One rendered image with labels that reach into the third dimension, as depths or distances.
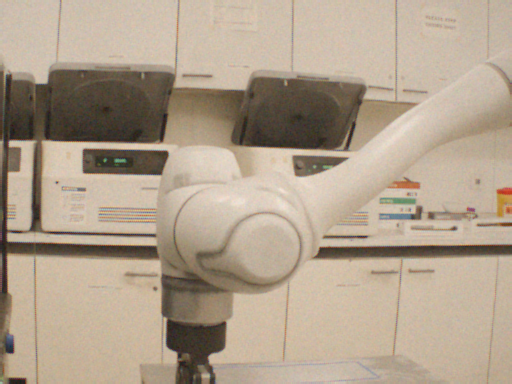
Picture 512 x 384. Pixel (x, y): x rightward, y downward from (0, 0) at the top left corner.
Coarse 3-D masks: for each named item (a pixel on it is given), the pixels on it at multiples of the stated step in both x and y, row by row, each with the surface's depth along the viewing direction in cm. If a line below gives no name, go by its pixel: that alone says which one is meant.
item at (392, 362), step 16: (144, 368) 171; (160, 368) 172; (224, 368) 174; (240, 368) 174; (256, 368) 174; (272, 368) 174; (288, 368) 175; (304, 368) 175; (320, 368) 174; (336, 368) 174; (352, 368) 174; (368, 368) 174; (384, 368) 174; (400, 368) 174; (416, 368) 173
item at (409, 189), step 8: (400, 176) 405; (392, 184) 397; (400, 184) 398; (408, 184) 399; (416, 184) 400; (384, 192) 397; (392, 192) 398; (400, 192) 398; (408, 192) 399; (416, 192) 400
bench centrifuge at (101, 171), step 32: (64, 64) 342; (96, 64) 344; (128, 64) 348; (64, 96) 356; (96, 96) 359; (128, 96) 361; (160, 96) 364; (64, 128) 374; (96, 128) 376; (128, 128) 378; (160, 128) 381; (64, 160) 332; (96, 160) 334; (128, 160) 337; (160, 160) 340; (64, 192) 329; (96, 192) 331; (128, 192) 334; (64, 224) 329; (96, 224) 332; (128, 224) 335
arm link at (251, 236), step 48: (432, 96) 113; (480, 96) 111; (384, 144) 99; (432, 144) 109; (240, 192) 86; (288, 192) 88; (336, 192) 91; (192, 240) 88; (240, 240) 82; (288, 240) 82; (240, 288) 84
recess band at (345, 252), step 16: (96, 256) 336; (112, 256) 338; (128, 256) 339; (144, 256) 340; (320, 256) 354; (336, 256) 356; (352, 256) 357; (368, 256) 359; (384, 256) 360; (400, 256) 362; (416, 256) 364
